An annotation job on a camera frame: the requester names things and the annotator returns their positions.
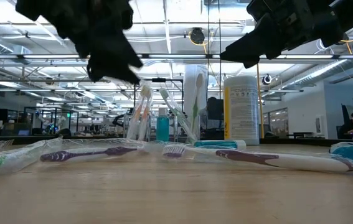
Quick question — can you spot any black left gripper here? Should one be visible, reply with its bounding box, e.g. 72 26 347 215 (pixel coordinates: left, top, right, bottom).
51 0 144 85

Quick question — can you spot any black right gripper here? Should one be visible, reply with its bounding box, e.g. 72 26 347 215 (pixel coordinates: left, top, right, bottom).
220 0 345 69

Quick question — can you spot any small teal bottle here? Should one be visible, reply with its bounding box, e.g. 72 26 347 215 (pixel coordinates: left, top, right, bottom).
156 115 170 142

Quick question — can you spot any teal toothpaste tube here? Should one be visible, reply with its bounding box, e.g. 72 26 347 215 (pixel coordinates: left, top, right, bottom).
194 139 247 150

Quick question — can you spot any purple toothbrush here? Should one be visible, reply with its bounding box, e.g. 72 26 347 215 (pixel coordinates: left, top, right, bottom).
40 146 139 163
162 143 353 175

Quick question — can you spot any background robot station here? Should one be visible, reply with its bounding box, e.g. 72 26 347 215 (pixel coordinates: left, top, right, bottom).
23 106 80 135

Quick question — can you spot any white wipes canister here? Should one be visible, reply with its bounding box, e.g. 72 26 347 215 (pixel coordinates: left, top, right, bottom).
222 75 260 146

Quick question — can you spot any black monitor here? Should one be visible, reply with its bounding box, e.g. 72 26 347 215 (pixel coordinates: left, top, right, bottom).
207 98 225 121

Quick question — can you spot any clear acrylic organizer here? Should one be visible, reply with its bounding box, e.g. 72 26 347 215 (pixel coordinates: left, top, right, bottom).
125 113 202 144

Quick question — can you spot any thin black hanging cable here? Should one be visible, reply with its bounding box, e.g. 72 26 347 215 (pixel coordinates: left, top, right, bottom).
207 0 211 100

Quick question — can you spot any black background station frame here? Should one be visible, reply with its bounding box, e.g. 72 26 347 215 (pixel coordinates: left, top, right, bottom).
132 77 185 138

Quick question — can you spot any black ceiling cable reel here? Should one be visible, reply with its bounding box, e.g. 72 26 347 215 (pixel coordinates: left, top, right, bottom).
189 27 206 45

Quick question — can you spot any black aluminium table frame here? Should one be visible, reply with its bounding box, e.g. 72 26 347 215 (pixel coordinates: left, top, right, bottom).
0 134 353 147

